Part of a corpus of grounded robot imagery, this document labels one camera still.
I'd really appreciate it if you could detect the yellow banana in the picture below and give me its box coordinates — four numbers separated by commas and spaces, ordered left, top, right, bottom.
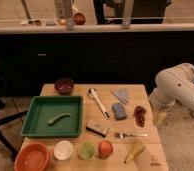
124, 142, 145, 164

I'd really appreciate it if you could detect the orange bowl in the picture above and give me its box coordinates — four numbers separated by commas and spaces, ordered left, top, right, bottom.
14, 142, 50, 171

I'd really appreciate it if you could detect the green plastic tray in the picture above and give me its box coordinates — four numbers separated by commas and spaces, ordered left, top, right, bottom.
21, 96, 83, 137

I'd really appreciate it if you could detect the green small cup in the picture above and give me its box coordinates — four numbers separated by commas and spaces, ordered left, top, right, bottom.
77, 143, 95, 160

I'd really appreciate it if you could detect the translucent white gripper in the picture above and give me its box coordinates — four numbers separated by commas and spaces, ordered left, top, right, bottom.
151, 103, 167, 126

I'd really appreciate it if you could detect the blue sponge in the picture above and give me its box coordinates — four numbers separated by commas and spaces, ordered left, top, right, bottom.
112, 103, 127, 120

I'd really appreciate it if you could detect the wooden block brush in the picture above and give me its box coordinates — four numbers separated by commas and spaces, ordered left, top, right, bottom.
86, 121, 109, 137

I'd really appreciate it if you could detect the silver fork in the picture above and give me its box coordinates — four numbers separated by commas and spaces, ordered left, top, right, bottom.
115, 132, 148, 139

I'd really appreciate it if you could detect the white handled spatula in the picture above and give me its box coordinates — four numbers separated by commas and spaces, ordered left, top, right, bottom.
88, 88, 110, 119

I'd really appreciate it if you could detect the red grapes bunch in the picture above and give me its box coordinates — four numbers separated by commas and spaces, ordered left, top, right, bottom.
134, 106, 147, 127

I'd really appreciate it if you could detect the white small bowl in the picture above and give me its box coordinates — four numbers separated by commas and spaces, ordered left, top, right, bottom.
53, 140, 73, 160

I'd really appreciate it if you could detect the orange fruit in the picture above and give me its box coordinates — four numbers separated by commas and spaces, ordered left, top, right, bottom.
98, 140, 113, 158

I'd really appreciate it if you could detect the red bowl on counter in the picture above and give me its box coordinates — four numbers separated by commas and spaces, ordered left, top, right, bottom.
74, 13, 86, 25

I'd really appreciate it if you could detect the dark counter cabinet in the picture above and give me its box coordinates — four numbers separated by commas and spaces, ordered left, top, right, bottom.
0, 27, 194, 96

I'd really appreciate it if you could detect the grey folded cloth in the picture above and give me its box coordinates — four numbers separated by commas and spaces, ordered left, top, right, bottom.
111, 88, 129, 105

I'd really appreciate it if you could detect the green bean pod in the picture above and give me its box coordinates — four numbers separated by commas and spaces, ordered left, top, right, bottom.
48, 113, 72, 125

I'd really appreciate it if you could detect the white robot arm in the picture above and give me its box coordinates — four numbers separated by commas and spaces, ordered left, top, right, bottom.
149, 63, 194, 126

